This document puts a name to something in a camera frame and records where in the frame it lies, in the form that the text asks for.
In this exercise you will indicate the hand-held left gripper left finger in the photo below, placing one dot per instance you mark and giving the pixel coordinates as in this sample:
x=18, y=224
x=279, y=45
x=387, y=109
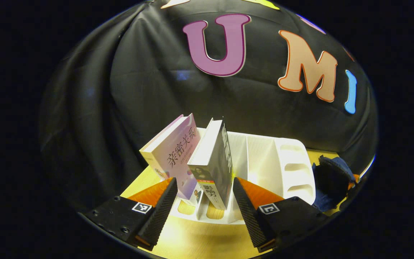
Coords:
x=161, y=212

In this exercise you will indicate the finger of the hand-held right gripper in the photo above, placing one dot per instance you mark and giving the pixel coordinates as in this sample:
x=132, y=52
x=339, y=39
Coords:
x=355, y=181

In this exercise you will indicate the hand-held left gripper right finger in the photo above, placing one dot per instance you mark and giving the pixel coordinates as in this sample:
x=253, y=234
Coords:
x=250, y=216

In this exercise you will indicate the blue schoolbag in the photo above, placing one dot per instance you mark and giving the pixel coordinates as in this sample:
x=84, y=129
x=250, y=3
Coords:
x=331, y=180

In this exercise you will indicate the pink book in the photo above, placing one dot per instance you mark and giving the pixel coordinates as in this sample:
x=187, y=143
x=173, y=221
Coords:
x=176, y=158

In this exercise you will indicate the black book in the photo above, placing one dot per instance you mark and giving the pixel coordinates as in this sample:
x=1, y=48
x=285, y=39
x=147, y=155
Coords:
x=221, y=165

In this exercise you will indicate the white bookshelf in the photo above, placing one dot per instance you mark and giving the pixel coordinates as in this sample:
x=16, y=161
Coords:
x=275, y=162

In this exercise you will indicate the black backdrop cloth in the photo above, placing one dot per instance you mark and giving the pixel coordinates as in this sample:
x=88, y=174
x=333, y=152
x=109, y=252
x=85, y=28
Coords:
x=138, y=90

